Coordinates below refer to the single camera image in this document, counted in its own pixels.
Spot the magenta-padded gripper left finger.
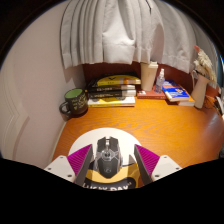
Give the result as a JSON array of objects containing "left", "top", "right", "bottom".
[{"left": 44, "top": 143, "right": 95, "bottom": 186}]

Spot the orange yellow cover book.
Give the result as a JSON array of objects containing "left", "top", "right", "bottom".
[{"left": 176, "top": 87, "right": 196, "bottom": 108}]

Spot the blue cover book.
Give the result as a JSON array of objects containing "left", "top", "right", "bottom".
[{"left": 161, "top": 80, "right": 191, "bottom": 103}]

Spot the white pleated curtain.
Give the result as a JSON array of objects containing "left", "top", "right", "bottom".
[{"left": 59, "top": 0, "right": 219, "bottom": 75}]

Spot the white ceramic jug vase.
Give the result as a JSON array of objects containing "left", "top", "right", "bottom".
[{"left": 191, "top": 69, "right": 211, "bottom": 110}]

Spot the flat red book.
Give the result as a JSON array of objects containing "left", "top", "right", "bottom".
[{"left": 136, "top": 89, "right": 168, "bottom": 101}]

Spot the grey black computer mouse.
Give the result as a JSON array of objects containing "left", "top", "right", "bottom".
[{"left": 93, "top": 135, "right": 124, "bottom": 179}]

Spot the white yellow black mouse pad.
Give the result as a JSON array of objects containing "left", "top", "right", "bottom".
[{"left": 67, "top": 127, "right": 143, "bottom": 192}]

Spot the cream lidded tumbler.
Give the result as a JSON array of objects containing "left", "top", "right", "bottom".
[{"left": 139, "top": 60, "right": 159, "bottom": 92}]

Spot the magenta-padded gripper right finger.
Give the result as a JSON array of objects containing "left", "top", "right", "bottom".
[{"left": 134, "top": 144, "right": 183, "bottom": 185}]

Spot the black book white lettering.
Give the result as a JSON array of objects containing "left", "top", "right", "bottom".
[{"left": 84, "top": 84, "right": 137, "bottom": 94}]

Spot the dark green mug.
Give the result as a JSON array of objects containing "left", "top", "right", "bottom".
[{"left": 58, "top": 87, "right": 89, "bottom": 118}]

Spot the black book yellow lettering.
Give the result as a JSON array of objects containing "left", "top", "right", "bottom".
[{"left": 87, "top": 89, "right": 137, "bottom": 99}]

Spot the white flower bouquet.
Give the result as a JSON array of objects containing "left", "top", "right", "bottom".
[{"left": 193, "top": 45, "right": 218, "bottom": 83}]

